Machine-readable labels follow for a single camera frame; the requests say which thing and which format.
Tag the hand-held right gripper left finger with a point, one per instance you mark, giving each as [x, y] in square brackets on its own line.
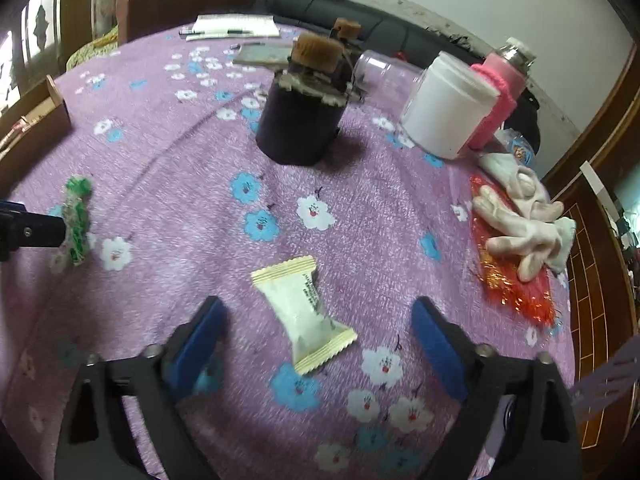
[197, 355]

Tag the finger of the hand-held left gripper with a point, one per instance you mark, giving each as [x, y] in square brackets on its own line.
[12, 206]
[35, 232]

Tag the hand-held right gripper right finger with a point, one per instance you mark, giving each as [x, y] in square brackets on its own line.
[440, 355]

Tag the green white candy packet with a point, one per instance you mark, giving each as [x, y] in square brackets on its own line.
[77, 195]

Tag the cardboard box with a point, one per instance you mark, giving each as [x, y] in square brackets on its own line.
[35, 130]

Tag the white green snack packet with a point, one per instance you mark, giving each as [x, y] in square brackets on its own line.
[300, 310]

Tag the red white snack stick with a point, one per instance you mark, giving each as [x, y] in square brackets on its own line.
[22, 124]

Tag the red gold foil bag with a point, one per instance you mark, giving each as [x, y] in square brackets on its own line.
[520, 295]

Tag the white work glove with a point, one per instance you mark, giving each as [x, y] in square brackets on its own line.
[520, 180]
[525, 240]

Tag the purple floral tablecloth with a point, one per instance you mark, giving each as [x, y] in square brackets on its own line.
[175, 160]

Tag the grey phone stand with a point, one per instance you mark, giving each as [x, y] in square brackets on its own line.
[605, 385]

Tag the green floral cushion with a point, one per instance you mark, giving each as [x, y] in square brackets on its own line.
[92, 50]

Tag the brown wooden cabinet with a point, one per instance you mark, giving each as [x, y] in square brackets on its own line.
[595, 260]

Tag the blue snack bag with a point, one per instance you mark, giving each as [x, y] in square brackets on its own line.
[520, 149]

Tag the white plastic jar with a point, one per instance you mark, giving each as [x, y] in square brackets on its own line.
[445, 105]

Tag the black cylindrical container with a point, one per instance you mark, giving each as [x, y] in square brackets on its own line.
[300, 120]

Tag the black pen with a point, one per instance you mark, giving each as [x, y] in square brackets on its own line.
[215, 33]

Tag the pink knit-covered bottle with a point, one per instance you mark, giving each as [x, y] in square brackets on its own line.
[505, 80]

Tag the white paper notebook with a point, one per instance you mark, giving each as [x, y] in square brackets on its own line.
[235, 24]

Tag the grey phone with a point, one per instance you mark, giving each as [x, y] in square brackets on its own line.
[262, 54]

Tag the clear plastic jar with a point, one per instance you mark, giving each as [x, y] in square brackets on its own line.
[385, 70]

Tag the large brown round brush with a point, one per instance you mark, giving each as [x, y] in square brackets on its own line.
[315, 52]

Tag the black sofa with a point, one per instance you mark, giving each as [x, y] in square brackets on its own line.
[390, 25]

